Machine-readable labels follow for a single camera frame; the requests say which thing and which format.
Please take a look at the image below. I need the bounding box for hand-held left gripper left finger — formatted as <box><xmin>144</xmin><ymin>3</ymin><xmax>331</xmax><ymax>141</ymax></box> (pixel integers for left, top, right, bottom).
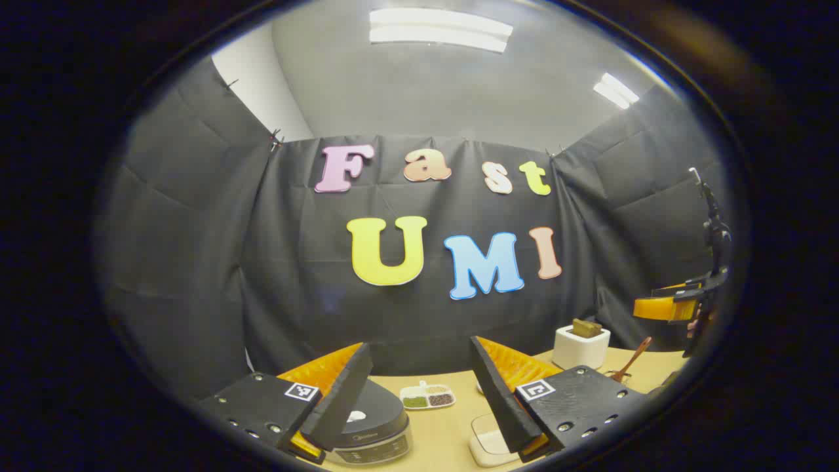
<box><xmin>197</xmin><ymin>342</ymin><xmax>374</xmax><ymax>465</ymax></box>

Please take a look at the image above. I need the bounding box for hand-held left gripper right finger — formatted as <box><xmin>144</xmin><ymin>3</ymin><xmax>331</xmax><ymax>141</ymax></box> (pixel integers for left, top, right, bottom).
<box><xmin>469</xmin><ymin>336</ymin><xmax>650</xmax><ymax>463</ymax></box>

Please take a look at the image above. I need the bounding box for grey rice cooker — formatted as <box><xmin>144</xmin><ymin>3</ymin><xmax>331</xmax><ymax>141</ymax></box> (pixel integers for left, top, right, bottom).
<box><xmin>324</xmin><ymin>379</ymin><xmax>412</xmax><ymax>466</ymax></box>

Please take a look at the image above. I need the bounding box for glass tray of rice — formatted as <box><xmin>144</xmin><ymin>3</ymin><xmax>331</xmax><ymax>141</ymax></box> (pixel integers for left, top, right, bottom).
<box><xmin>469</xmin><ymin>412</ymin><xmax>525</xmax><ymax>467</ymax></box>

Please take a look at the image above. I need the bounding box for brown wooden spoon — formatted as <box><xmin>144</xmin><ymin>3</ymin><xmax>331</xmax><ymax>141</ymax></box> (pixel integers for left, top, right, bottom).
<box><xmin>606</xmin><ymin>337</ymin><xmax>653</xmax><ymax>384</ymax></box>

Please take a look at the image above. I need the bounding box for white divided bean dish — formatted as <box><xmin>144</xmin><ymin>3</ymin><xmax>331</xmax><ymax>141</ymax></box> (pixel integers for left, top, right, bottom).
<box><xmin>400</xmin><ymin>382</ymin><xmax>456</xmax><ymax>411</ymax></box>

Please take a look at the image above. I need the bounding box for white toaster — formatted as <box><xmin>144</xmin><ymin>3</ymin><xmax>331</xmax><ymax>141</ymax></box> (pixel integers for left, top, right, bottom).
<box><xmin>552</xmin><ymin>323</ymin><xmax>612</xmax><ymax>371</ymax></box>

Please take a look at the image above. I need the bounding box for small ceiling light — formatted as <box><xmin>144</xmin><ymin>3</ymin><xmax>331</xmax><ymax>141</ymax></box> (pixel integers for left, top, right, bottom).
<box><xmin>593</xmin><ymin>72</ymin><xmax>640</xmax><ymax>109</ymax></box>

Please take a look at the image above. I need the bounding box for black backdrop cloth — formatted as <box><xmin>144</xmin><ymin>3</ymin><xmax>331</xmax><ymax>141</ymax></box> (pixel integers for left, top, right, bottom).
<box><xmin>98</xmin><ymin>56</ymin><xmax>728</xmax><ymax>401</ymax></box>

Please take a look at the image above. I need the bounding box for long ceiling light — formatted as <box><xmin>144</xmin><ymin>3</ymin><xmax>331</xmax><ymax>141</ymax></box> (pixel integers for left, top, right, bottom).
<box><xmin>369</xmin><ymin>8</ymin><xmax>514</xmax><ymax>53</ymax></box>

